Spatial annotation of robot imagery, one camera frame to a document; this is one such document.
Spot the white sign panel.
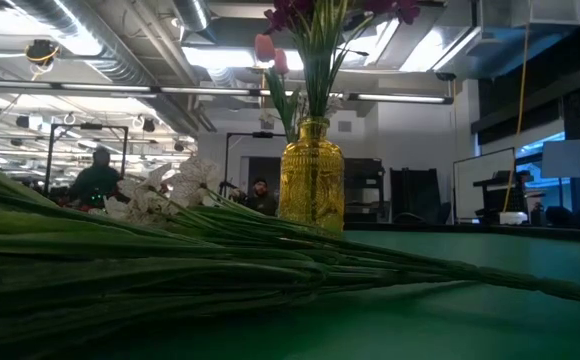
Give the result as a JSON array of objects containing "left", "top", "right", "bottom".
[{"left": 541, "top": 138, "right": 580, "bottom": 180}]

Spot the long ceiling light bar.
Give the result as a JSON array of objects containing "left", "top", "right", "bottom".
[{"left": 0, "top": 78, "right": 455, "bottom": 106}]

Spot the black cabinet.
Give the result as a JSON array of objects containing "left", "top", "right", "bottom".
[{"left": 388, "top": 167, "right": 442, "bottom": 225}]

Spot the black ceiling cable reel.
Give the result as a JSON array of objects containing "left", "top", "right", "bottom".
[{"left": 23, "top": 38, "right": 61, "bottom": 67}]

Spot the pink tulip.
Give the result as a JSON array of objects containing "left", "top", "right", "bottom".
[
  {"left": 254, "top": 33, "right": 296, "bottom": 144},
  {"left": 273, "top": 48, "right": 302, "bottom": 144}
]

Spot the rectangular silver ceiling duct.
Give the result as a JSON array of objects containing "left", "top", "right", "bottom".
[{"left": 399, "top": 0, "right": 580, "bottom": 75}]

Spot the small white box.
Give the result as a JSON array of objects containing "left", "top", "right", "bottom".
[{"left": 498, "top": 210, "right": 529, "bottom": 226}]

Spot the black coffee machine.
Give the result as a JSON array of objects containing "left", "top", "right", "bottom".
[{"left": 343, "top": 157, "right": 387, "bottom": 224}]

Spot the whiteboard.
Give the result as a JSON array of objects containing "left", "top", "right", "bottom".
[{"left": 452, "top": 146, "right": 517, "bottom": 222}]

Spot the round silver ventilation duct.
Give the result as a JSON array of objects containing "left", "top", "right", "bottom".
[{"left": 9, "top": 0, "right": 211, "bottom": 136}]

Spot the white flower bunch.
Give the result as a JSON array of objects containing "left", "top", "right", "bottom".
[
  {"left": 259, "top": 92, "right": 346, "bottom": 129},
  {"left": 102, "top": 154, "right": 580, "bottom": 307}
]

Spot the person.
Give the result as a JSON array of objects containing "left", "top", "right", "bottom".
[
  {"left": 242, "top": 176, "right": 279, "bottom": 217},
  {"left": 68, "top": 148, "right": 122, "bottom": 207}
]

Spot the yellow hanging cable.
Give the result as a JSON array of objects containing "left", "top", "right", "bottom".
[{"left": 501, "top": 0, "right": 532, "bottom": 212}]

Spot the yellow glass vase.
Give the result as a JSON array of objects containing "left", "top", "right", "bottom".
[{"left": 278, "top": 117, "right": 346, "bottom": 234}]

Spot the black aluminium table frame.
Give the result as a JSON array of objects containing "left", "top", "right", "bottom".
[{"left": 342, "top": 221, "right": 580, "bottom": 245}]

